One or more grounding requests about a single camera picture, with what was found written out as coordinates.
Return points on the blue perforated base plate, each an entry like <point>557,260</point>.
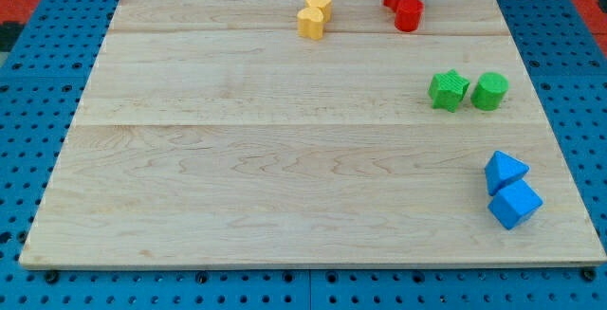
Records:
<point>41,84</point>

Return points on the red cylinder block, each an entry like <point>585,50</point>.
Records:
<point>408,15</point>

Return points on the yellow heart block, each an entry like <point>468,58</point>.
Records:
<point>310,23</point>

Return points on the light wooden board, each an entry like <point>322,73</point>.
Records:
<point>210,135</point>

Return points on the green cylinder block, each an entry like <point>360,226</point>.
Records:
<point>489,91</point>

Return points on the blue cube block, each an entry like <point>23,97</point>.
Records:
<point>514,204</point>

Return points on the yellow hexagon block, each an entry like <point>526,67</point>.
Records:
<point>325,6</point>

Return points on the blue triangle block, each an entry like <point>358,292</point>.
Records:
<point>502,170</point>

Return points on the green star block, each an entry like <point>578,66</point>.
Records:
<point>447,90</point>

